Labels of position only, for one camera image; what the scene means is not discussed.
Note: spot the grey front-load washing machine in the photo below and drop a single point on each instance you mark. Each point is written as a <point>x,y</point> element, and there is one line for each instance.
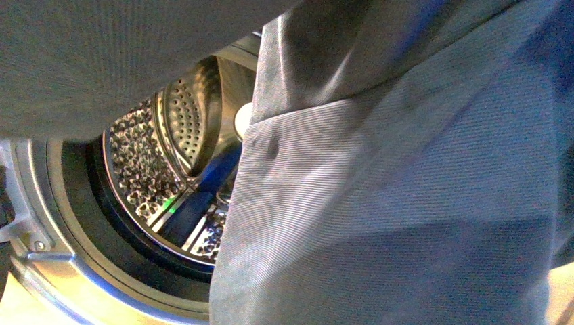
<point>125,228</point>

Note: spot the grey fabric garment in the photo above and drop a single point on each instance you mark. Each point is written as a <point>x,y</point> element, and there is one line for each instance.
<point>407,162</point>

